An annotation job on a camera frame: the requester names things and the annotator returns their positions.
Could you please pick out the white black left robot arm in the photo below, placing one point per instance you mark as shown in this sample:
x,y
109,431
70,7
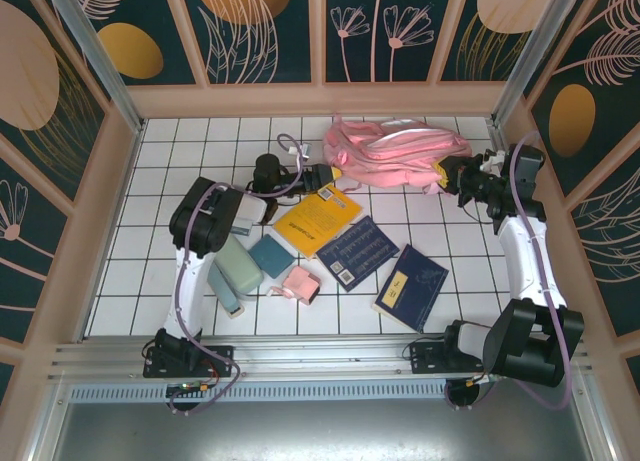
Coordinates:
x,y
190,291

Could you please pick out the sage green pencil case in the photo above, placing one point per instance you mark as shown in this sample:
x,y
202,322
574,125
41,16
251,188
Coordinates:
x,y
240,268

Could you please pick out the small green circuit board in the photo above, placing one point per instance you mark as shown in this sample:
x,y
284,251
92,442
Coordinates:
x,y
187,387

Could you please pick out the grey-blue long case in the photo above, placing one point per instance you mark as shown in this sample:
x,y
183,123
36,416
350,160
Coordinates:
x,y
225,296

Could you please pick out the aluminium front rail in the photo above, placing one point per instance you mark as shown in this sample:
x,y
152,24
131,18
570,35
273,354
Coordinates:
x,y
320,353

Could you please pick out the aluminium corner post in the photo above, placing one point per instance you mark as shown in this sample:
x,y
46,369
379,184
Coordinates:
x,y
92,41
540,41

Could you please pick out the small pink pouch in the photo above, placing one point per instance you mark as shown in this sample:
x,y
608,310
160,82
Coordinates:
x,y
300,283

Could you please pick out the navy book with yellow label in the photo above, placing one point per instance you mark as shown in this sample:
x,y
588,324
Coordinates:
x,y
412,288

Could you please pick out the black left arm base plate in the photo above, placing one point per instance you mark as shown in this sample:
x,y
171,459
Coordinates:
x,y
220,361

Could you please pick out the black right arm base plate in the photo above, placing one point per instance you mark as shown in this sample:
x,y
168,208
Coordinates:
x,y
425,358

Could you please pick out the pink student backpack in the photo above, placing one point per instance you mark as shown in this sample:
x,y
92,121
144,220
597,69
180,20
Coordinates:
x,y
390,156

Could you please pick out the teal square box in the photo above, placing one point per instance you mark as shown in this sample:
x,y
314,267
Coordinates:
x,y
270,256

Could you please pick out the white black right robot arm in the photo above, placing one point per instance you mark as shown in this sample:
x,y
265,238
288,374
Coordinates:
x,y
525,261

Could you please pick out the navy book with white text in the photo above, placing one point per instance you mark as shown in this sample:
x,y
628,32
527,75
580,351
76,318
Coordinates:
x,y
357,253

